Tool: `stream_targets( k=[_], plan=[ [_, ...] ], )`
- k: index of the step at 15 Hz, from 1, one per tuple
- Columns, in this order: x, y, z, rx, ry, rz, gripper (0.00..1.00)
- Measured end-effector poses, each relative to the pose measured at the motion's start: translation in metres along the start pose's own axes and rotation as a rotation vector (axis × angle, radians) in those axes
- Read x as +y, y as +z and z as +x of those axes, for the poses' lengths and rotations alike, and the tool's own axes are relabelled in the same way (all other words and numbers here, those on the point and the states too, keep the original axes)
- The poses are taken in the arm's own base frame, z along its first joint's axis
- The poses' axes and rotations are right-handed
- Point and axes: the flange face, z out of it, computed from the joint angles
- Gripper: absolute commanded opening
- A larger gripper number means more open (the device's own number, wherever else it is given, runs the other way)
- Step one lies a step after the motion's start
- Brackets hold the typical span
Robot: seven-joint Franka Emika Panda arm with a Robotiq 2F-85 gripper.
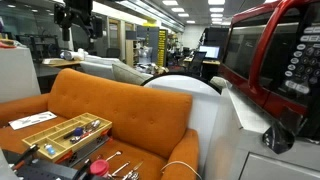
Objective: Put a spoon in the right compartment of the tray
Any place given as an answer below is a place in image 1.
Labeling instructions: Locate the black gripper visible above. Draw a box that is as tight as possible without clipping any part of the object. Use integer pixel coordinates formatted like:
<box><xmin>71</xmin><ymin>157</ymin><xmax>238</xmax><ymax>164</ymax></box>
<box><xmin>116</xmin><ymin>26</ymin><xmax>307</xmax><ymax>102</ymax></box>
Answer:
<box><xmin>54</xmin><ymin>0</ymin><xmax>103</xmax><ymax>41</ymax></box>

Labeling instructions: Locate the silver spoon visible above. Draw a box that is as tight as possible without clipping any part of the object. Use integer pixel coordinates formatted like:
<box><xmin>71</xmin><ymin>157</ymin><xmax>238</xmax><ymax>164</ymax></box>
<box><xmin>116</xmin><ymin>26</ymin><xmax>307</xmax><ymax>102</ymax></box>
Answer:
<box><xmin>84</xmin><ymin>120</ymin><xmax>100</xmax><ymax>132</ymax></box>
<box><xmin>106</xmin><ymin>150</ymin><xmax>123</xmax><ymax>162</ymax></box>

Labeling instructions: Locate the silver spoon in tray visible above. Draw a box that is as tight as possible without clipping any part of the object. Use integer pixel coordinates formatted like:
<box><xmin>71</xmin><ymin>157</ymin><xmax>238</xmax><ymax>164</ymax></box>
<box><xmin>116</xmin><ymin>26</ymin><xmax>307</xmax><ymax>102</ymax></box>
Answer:
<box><xmin>84</xmin><ymin>120</ymin><xmax>100</xmax><ymax>132</ymax></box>

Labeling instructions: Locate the yellow wooden cutlery tray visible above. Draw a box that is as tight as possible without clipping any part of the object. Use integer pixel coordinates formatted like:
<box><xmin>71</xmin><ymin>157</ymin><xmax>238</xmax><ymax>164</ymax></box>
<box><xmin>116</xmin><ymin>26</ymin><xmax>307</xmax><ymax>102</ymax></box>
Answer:
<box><xmin>22</xmin><ymin>113</ymin><xmax>112</xmax><ymax>166</ymax></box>

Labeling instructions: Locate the grey cushion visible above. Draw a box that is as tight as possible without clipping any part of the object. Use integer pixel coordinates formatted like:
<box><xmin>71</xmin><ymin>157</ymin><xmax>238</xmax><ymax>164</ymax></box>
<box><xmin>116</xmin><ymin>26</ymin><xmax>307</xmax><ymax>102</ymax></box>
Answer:
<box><xmin>112</xmin><ymin>63</ymin><xmax>152</xmax><ymax>86</ymax></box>

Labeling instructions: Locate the white cabinet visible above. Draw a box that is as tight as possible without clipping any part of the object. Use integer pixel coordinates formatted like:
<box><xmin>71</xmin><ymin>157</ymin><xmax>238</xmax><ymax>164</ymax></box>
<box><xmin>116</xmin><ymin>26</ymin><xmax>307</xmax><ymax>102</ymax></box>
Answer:
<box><xmin>0</xmin><ymin>47</ymin><xmax>41</xmax><ymax>102</ymax></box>

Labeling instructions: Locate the white paper sheet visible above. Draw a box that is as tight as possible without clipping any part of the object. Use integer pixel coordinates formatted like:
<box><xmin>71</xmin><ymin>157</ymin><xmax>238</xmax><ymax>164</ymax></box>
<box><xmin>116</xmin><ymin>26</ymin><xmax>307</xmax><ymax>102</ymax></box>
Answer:
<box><xmin>9</xmin><ymin>111</ymin><xmax>56</xmax><ymax>130</ymax></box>

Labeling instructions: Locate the small blue white bottle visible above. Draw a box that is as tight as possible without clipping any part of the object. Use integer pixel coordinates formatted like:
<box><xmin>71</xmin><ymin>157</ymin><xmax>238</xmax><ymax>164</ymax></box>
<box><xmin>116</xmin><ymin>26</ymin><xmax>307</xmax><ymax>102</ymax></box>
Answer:
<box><xmin>44</xmin><ymin>144</ymin><xmax>56</xmax><ymax>155</ymax></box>

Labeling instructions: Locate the orange fabric sofa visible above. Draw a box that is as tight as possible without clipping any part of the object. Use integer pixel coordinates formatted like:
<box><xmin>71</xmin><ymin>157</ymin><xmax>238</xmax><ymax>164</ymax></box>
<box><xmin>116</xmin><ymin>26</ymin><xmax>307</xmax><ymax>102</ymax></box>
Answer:
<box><xmin>0</xmin><ymin>69</ymin><xmax>199</xmax><ymax>180</ymax></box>

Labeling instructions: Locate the computer monitor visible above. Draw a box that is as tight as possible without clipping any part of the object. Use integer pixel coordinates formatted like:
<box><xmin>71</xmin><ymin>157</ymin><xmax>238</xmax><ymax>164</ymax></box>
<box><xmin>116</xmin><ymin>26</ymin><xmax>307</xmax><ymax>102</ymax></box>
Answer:
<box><xmin>199</xmin><ymin>46</ymin><xmax>220</xmax><ymax>59</ymax></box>

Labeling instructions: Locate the red lidded white cup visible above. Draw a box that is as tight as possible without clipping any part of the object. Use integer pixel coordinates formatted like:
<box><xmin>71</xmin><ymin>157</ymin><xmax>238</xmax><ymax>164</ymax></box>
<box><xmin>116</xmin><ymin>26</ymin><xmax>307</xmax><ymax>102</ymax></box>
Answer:
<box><xmin>90</xmin><ymin>159</ymin><xmax>110</xmax><ymax>178</ymax></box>

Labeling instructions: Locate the black perforated metal plate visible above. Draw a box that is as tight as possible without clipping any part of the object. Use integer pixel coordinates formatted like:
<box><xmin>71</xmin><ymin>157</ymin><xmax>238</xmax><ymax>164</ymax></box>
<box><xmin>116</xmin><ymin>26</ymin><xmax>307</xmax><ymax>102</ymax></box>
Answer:
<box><xmin>16</xmin><ymin>159</ymin><xmax>77</xmax><ymax>180</ymax></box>

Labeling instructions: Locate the silver knife on sofa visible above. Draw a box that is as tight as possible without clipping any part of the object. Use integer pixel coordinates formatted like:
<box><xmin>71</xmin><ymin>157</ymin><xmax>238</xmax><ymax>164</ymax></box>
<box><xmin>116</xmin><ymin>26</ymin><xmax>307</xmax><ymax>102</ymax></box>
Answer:
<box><xmin>111</xmin><ymin>161</ymin><xmax>130</xmax><ymax>176</ymax></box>

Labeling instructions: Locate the white round chair back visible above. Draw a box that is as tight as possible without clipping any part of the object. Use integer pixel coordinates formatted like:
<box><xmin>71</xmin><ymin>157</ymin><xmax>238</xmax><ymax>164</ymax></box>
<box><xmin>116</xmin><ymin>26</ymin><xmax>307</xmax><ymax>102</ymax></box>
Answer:
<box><xmin>143</xmin><ymin>74</ymin><xmax>221</xmax><ymax>163</ymax></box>

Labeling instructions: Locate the silver fork on sofa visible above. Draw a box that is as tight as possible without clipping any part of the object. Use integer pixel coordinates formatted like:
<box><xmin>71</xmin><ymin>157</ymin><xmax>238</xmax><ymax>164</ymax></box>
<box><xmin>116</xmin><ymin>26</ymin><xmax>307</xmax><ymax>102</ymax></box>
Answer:
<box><xmin>122</xmin><ymin>162</ymin><xmax>143</xmax><ymax>180</ymax></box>

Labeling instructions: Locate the red microwave oven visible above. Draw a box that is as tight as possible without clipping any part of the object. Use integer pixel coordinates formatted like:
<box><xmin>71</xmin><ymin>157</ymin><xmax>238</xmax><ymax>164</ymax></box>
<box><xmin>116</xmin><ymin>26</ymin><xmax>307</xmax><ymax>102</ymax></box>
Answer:
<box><xmin>219</xmin><ymin>0</ymin><xmax>320</xmax><ymax>140</ymax></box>

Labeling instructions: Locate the blue handled utensil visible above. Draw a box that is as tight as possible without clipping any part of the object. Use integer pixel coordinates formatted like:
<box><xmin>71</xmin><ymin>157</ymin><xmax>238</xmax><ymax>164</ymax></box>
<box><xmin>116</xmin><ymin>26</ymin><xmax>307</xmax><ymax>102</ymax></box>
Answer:
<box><xmin>64</xmin><ymin>127</ymin><xmax>84</xmax><ymax>139</ymax></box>

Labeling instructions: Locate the red handled utensil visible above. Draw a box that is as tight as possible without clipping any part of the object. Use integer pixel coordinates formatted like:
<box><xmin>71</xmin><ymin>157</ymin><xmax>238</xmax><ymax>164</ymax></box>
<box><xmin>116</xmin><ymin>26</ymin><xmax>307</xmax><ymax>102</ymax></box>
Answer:
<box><xmin>69</xmin><ymin>132</ymin><xmax>92</xmax><ymax>144</ymax></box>

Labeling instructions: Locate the white cable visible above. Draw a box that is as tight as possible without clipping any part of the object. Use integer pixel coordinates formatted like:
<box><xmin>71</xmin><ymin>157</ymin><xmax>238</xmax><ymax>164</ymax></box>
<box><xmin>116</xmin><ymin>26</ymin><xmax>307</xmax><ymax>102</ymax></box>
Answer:
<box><xmin>160</xmin><ymin>160</ymin><xmax>203</xmax><ymax>180</ymax></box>

